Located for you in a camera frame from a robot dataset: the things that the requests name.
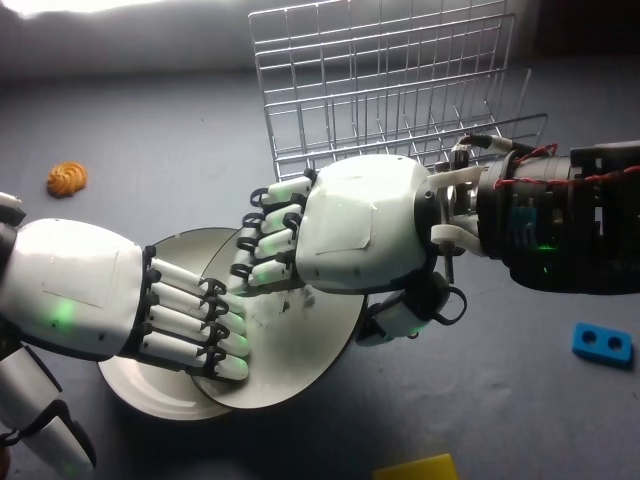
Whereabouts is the orange swirl cookie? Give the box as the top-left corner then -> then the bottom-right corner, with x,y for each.
47,160 -> 89,199

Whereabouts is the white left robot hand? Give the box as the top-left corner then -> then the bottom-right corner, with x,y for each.
0,217 -> 250,474

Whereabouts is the white plate with black rim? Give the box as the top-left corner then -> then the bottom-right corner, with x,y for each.
96,227 -> 246,421
191,227 -> 370,411

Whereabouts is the red twisted wire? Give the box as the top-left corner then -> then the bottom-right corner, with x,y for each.
494,143 -> 640,192

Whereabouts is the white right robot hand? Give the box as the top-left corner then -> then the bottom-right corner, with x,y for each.
229,154 -> 469,349

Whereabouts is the silver wire dish rack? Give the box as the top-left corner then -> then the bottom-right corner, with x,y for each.
248,0 -> 549,184

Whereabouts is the yellow flat block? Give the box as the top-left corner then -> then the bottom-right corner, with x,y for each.
372,453 -> 459,480

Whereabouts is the blue block with two holes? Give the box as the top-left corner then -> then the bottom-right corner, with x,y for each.
571,322 -> 634,370

